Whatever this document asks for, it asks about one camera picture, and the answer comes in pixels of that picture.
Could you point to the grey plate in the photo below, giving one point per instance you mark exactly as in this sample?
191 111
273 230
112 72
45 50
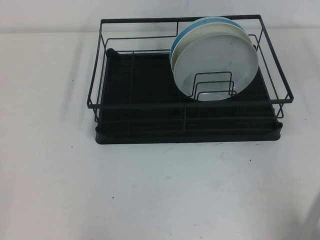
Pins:
215 57

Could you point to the black dish drying rack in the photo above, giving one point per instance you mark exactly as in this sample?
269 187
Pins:
140 136

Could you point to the blue plate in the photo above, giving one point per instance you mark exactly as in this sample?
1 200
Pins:
178 40

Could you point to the cream plate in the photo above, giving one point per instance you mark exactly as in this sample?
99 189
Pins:
215 29

